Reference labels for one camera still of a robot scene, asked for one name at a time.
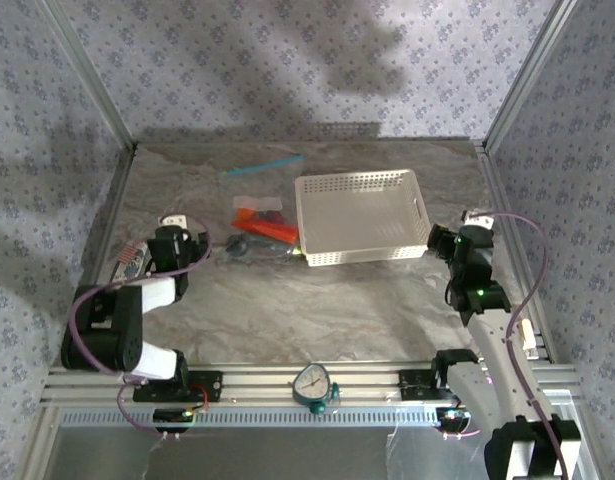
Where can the small right circuit board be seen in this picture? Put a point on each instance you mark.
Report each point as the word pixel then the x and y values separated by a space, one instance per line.
pixel 454 415

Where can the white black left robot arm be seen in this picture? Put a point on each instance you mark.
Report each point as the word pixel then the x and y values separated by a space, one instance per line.
pixel 112 330

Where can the aluminium front frame beam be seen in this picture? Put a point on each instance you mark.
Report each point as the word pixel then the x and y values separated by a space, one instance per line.
pixel 267 380

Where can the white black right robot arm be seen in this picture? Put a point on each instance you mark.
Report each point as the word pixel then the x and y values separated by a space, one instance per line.
pixel 497 360

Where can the aluminium right corner post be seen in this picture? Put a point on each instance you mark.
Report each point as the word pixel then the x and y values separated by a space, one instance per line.
pixel 528 75

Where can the small left circuit board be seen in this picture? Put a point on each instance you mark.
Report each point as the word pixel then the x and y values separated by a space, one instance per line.
pixel 172 415

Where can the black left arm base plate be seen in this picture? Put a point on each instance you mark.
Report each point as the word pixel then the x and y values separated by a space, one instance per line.
pixel 212 385

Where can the aluminium corner post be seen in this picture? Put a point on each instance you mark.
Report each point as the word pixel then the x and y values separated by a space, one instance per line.
pixel 92 75
pixel 528 75

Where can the beige wooden block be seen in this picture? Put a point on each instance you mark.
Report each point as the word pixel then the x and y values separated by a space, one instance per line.
pixel 527 337

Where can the aluminium left side rail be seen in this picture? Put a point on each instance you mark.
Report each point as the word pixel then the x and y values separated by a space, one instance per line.
pixel 123 175

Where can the flag-print packet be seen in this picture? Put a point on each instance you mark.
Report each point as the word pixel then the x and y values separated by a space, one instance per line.
pixel 129 257

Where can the grey metal sheet panel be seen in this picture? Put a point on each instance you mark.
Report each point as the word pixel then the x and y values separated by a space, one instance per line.
pixel 287 455

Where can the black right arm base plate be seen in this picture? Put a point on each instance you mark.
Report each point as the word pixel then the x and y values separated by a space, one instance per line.
pixel 412 385

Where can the clear zip-top bag blue zipper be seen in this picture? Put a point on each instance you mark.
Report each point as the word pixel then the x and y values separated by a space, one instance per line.
pixel 257 202

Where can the small circuit board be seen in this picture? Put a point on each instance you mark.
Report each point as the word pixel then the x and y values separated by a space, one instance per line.
pixel 172 415
pixel 454 415

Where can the aluminium rail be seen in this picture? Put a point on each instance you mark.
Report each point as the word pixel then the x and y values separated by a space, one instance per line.
pixel 493 175
pixel 123 175

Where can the white perforated plastic basket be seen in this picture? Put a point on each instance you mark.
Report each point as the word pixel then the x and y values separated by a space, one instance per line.
pixel 362 220

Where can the red chili pepper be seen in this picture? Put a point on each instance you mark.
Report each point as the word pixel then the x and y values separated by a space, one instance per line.
pixel 267 230

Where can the teal alarm clock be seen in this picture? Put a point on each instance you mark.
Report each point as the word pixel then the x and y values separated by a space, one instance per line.
pixel 309 384

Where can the aluminium left corner post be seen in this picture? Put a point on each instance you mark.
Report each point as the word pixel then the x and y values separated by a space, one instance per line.
pixel 92 75

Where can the aluminium right side rail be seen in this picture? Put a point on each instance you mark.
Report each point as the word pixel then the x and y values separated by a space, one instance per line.
pixel 493 175

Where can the red apple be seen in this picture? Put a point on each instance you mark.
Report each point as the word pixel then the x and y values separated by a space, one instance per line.
pixel 272 216

